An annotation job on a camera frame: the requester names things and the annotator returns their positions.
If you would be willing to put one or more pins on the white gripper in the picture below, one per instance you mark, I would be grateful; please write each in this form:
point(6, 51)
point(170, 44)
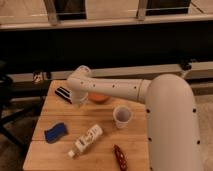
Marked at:
point(78, 97)

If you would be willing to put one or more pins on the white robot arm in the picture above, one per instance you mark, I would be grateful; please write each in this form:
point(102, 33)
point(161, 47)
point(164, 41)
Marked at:
point(172, 119)

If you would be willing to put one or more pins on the white ceramic cup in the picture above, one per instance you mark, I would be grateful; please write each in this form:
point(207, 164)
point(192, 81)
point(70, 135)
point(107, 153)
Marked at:
point(122, 115)

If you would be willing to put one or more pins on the orange bowl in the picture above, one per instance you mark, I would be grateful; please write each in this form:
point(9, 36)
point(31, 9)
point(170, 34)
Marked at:
point(98, 98)

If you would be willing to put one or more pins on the white plastic bottle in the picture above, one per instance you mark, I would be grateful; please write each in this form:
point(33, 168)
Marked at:
point(85, 141)

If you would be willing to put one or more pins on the blue sponge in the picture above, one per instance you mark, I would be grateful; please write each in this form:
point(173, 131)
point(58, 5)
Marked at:
point(55, 133)

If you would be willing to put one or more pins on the small white black device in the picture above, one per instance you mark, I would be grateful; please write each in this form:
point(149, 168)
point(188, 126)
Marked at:
point(40, 76)

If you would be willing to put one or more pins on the red patterned pocket knife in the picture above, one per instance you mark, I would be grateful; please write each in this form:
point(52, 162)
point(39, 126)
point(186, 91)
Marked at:
point(120, 157)

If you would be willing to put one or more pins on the black office chair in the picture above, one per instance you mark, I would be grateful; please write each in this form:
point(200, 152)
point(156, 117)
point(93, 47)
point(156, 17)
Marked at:
point(5, 102)

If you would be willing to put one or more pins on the black table clamp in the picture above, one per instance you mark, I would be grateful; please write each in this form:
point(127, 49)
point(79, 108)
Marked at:
point(185, 68)

